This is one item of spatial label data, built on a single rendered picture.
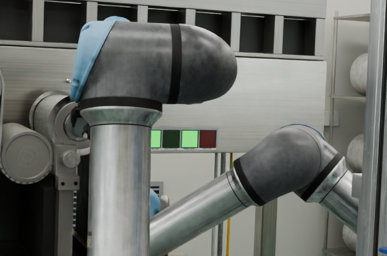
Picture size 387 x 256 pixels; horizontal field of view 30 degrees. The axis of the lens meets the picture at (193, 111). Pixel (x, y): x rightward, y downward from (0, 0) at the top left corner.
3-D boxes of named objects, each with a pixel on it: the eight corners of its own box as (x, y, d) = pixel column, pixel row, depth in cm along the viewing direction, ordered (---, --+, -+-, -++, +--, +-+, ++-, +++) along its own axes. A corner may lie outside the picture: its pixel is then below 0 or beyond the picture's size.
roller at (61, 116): (55, 150, 170) (55, 101, 169) (35, 139, 194) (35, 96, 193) (103, 148, 174) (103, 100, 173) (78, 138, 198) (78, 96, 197)
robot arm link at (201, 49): (260, 21, 101) (202, 58, 149) (182, 17, 99) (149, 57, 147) (258, 104, 100) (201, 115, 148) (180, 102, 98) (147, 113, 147)
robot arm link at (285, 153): (326, 177, 121) (98, 308, 134) (332, 169, 132) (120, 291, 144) (290, 118, 122) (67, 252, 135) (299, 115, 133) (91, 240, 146)
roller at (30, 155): (0, 183, 166) (2, 130, 165) (-13, 168, 189) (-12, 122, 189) (52, 182, 170) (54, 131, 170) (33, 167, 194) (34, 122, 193)
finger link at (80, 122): (77, 120, 173) (87, 96, 166) (80, 140, 169) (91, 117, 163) (64, 119, 171) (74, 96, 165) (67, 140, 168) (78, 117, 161)
